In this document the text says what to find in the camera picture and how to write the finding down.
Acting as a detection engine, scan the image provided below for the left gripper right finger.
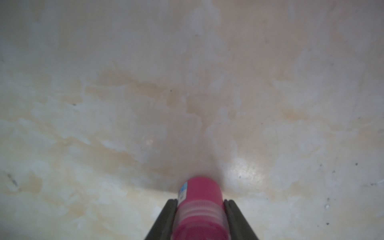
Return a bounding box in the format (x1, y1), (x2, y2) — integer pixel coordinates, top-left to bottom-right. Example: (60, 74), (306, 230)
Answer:
(224, 200), (259, 240)

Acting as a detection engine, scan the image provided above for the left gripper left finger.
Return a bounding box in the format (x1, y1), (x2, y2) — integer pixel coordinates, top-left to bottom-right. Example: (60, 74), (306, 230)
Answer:
(145, 199), (178, 240)

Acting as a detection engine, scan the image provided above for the magenta paint can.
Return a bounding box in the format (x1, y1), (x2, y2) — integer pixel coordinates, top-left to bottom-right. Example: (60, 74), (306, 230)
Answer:
(172, 177), (231, 240)

